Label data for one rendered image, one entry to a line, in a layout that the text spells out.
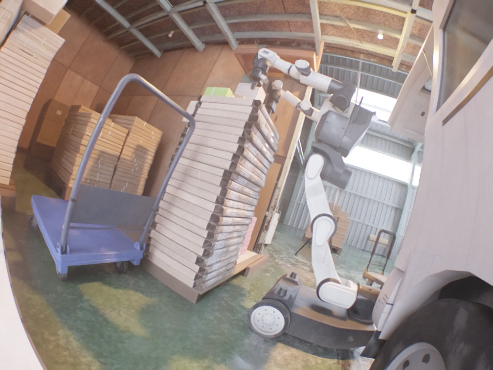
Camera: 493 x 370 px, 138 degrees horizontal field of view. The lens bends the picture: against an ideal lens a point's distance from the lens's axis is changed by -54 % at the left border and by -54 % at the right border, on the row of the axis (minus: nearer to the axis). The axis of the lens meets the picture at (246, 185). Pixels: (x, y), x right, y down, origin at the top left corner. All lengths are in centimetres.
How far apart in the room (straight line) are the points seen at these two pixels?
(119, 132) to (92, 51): 305
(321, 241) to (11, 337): 124
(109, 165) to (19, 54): 148
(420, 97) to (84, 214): 219
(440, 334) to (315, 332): 67
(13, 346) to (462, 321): 96
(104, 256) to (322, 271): 105
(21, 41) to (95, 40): 344
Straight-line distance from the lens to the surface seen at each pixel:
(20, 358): 63
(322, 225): 106
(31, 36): 189
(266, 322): 104
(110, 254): 97
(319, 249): 109
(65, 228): 82
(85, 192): 78
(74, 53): 494
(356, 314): 123
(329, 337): 110
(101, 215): 86
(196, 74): 354
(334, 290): 112
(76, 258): 90
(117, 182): 247
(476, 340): 49
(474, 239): 53
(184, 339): 90
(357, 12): 272
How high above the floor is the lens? 61
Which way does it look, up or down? 3 degrees up
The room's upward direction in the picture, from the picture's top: 19 degrees clockwise
